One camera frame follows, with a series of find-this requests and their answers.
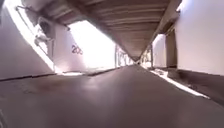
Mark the white building with number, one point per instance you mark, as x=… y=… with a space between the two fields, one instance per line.
x=90 y=50

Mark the grey concrete path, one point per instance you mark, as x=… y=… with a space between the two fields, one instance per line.
x=126 y=100

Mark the covered walkway shelter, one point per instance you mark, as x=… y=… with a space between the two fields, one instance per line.
x=130 y=23

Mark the concrete step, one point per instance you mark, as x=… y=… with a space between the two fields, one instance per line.
x=174 y=74

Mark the white building with doorway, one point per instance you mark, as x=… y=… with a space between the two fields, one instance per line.
x=200 y=40

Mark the white building with air conditioner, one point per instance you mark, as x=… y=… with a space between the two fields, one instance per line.
x=16 y=56

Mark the paved strip beside path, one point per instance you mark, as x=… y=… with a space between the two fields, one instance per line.
x=206 y=85

